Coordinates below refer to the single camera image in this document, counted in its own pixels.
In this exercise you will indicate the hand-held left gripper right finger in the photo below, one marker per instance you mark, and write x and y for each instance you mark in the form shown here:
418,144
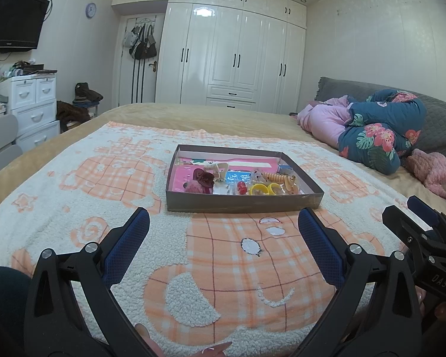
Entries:
321,245

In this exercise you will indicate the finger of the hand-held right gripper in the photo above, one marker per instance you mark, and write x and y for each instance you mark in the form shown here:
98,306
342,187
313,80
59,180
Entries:
422,208
399,221

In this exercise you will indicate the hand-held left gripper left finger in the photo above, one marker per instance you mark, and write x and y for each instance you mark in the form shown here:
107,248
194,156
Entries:
124,249

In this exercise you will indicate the small blue accessory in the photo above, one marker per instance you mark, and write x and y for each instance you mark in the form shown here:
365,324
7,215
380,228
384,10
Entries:
286,168

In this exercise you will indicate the shallow cardboard box pink lining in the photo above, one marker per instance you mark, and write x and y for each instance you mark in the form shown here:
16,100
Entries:
241,202

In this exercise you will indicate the pink fluffy hair clip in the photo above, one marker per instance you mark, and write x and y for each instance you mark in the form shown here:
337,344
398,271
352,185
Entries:
193,187

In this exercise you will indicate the clear bag of red beads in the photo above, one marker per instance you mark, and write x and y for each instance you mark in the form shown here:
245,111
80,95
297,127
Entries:
241,187

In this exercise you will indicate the brown hair claw clip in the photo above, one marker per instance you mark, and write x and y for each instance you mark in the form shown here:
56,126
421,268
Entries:
203,177

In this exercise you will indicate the person's right hand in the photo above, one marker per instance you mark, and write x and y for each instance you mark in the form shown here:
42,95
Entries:
444,309

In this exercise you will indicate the person's left hand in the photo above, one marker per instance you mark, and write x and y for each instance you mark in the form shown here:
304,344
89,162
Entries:
193,351

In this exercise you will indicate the pink knitted blanket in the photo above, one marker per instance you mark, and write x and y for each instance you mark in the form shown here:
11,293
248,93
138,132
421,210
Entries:
438,173

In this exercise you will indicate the white and orange plaid blanket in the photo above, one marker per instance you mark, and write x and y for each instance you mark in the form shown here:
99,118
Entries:
96,178

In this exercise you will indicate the blue floral quilt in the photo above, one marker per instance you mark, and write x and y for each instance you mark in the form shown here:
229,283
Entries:
379,134

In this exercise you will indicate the grey quilted headboard cushion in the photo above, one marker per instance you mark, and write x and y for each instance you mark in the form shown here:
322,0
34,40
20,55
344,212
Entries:
442,119

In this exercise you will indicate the speckled clear plastic bag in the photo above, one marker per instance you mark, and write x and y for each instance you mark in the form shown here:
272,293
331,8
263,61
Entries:
258,175

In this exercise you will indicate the blue printed card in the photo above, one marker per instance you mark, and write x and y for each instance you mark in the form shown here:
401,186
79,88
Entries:
238,175

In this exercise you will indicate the white card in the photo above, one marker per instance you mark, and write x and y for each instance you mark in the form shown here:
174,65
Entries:
221,190

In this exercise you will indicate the white hair bow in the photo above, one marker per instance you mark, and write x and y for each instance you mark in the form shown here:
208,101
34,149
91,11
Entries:
216,171

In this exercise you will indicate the pink quilted jacket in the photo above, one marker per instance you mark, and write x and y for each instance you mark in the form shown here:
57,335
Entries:
323,122

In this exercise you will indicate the person's dark trouser leg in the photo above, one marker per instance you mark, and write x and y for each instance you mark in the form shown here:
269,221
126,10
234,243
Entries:
3,312

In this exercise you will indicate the dark brown coat pile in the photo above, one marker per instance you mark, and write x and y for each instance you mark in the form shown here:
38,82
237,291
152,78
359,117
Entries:
72,113

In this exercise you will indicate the bed with beige bedspread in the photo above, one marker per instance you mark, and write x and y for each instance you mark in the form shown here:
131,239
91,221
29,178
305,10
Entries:
226,119

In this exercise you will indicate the folded brown clothes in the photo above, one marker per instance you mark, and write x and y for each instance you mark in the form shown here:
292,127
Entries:
87,92

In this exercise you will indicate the grey chair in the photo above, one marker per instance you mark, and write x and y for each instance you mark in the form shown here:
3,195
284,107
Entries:
0,141

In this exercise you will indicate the white drawer cabinet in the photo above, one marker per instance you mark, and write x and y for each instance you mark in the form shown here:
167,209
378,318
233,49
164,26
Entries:
33,111

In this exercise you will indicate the white door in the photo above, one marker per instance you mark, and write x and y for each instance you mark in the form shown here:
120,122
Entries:
148,81

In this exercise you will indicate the dark flat tray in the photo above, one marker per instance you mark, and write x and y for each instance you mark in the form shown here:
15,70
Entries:
37,69

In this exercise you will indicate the dark handbag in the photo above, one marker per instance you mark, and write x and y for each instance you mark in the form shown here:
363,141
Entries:
147,48

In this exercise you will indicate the white handbag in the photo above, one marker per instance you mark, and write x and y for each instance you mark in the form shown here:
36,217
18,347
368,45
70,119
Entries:
128,39

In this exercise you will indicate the white wardrobe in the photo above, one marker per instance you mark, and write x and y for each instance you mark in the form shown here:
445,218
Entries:
230,44

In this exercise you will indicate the round wall clock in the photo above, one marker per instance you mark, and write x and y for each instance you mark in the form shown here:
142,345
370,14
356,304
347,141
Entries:
91,10

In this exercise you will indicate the black wall television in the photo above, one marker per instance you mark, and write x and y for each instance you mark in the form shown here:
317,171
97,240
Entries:
11,18

